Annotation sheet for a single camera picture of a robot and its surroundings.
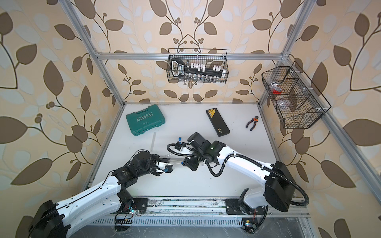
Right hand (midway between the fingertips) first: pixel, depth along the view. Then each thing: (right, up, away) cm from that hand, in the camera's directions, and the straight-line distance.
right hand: (184, 162), depth 77 cm
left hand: (-10, +3, +4) cm, 11 cm away
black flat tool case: (+22, +20, +32) cm, 44 cm away
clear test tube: (-6, 0, -1) cm, 6 cm away
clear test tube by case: (-23, +7, +22) cm, 33 cm away
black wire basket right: (+59, +33, 0) cm, 67 cm away
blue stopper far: (-5, +9, +23) cm, 25 cm away
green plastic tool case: (-32, +21, +26) cm, 46 cm away
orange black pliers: (+50, +22, +32) cm, 64 cm away
